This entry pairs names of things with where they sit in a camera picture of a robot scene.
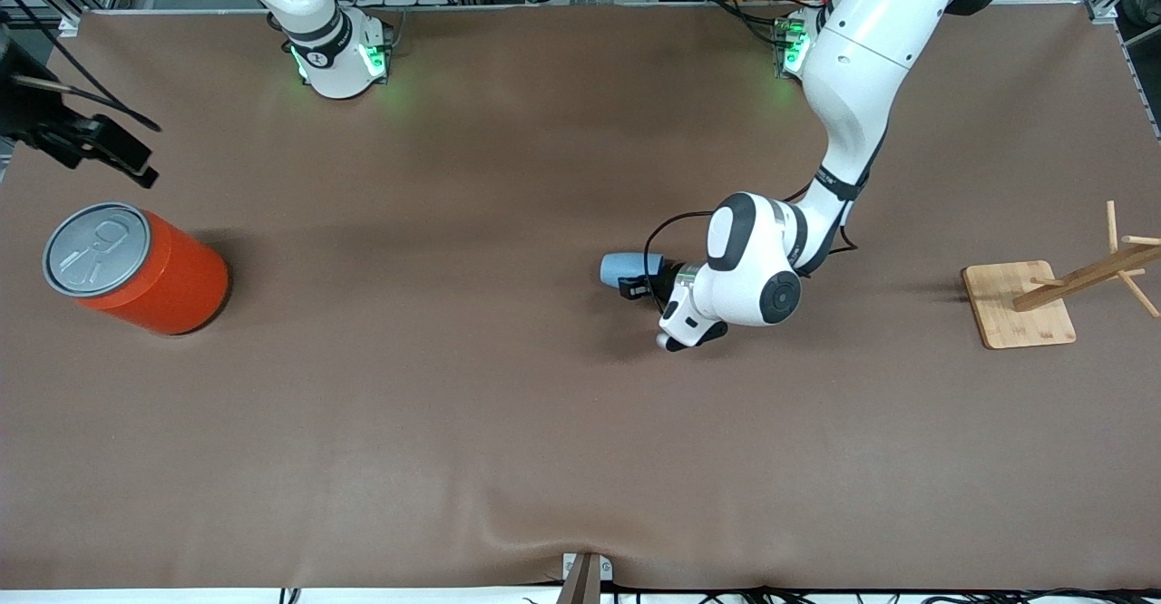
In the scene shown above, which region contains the blue plastic cup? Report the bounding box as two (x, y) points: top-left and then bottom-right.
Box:
(600, 252), (668, 293)

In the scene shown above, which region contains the orange can with grey lid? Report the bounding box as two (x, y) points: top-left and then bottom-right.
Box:
(43, 201), (232, 337)

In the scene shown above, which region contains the brown table mat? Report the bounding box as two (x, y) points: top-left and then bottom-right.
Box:
(0, 1), (1161, 591)

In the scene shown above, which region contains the metal table edge clamp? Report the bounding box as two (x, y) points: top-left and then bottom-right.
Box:
(561, 552), (614, 604)

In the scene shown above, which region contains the wooden mug stand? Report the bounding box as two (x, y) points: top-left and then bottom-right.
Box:
(961, 200), (1161, 351)

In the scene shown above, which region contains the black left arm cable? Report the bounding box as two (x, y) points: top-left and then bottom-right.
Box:
(643, 182), (859, 307)

